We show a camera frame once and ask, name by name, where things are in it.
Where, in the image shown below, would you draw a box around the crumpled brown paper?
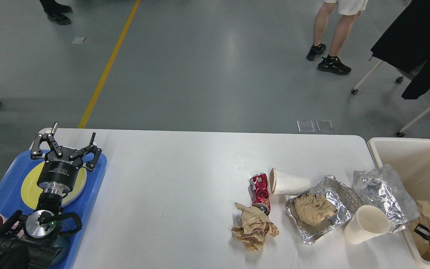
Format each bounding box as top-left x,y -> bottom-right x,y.
231,202 -> 280,251

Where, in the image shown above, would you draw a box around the person in white shorts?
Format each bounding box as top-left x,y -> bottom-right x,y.
306,0 -> 368,75

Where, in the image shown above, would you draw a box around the walking person's legs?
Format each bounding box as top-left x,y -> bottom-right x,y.
40,0 -> 72,25

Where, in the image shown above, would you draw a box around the beige plastic bin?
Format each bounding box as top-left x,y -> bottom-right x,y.
367,137 -> 430,269

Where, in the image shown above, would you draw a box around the crumpled paper ball in foil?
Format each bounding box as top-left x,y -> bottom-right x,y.
294,194 -> 338,226

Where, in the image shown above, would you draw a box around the yellow plastic plate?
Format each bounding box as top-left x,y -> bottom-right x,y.
21,163 -> 88,210

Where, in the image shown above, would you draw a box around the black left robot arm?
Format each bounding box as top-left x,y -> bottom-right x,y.
0,123 -> 102,269

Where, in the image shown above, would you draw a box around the crumpled aluminium foil sheet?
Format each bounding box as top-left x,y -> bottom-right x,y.
352,164 -> 420,233

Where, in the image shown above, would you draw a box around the white paper cup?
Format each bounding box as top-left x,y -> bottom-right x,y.
268,167 -> 311,195
344,205 -> 391,244

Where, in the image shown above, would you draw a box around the blue plastic tray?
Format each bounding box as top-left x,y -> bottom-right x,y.
0,150 -> 107,269

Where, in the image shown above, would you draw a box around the clear plastic piece on floor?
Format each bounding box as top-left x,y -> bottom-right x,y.
297,120 -> 316,133

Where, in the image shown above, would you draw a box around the crushed red soda can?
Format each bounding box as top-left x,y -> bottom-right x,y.
249,173 -> 270,216

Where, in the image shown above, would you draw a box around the aluminium foil tray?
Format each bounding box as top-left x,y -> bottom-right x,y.
285,175 -> 364,244

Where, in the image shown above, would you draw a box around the black jacket on chair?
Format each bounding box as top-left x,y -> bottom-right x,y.
371,0 -> 430,99

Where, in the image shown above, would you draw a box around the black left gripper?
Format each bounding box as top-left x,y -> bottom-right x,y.
30,122 -> 103,195

